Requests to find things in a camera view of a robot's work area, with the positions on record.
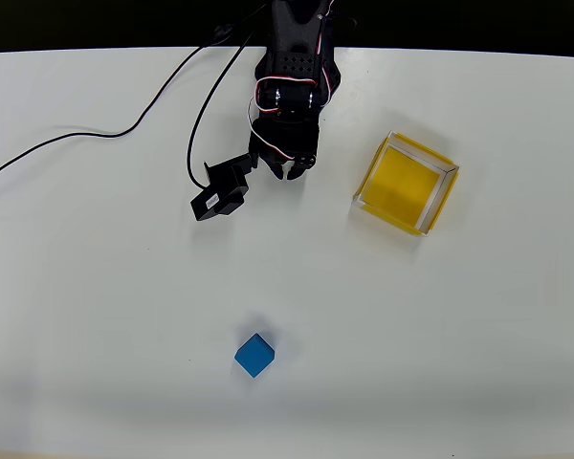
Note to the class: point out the blue cube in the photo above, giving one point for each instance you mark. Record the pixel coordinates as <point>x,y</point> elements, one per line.
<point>254,356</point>

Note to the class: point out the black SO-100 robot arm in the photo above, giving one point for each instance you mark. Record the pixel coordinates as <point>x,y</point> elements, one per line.
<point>292,43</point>

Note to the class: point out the yellow square tray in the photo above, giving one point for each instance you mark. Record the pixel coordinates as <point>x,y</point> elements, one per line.
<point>404,184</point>

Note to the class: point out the black gripper-mounted camera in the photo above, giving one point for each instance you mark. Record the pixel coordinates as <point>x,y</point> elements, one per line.
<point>220,193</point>

